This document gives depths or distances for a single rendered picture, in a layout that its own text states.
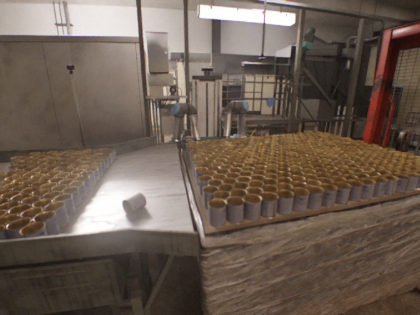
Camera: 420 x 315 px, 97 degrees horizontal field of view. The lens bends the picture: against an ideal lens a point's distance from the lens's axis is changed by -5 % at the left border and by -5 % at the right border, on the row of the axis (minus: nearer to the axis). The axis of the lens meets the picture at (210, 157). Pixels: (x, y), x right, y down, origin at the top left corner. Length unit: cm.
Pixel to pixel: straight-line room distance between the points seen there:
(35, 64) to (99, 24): 603
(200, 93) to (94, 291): 207
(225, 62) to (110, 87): 194
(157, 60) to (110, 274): 266
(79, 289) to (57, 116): 298
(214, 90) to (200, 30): 700
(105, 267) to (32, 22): 990
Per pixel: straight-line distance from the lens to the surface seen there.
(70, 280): 93
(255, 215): 79
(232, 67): 387
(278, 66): 423
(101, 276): 89
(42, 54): 371
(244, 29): 986
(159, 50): 308
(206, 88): 244
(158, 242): 71
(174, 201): 99
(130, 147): 192
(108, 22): 949
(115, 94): 335
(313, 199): 90
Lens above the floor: 156
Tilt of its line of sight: 17 degrees down
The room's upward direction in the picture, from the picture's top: straight up
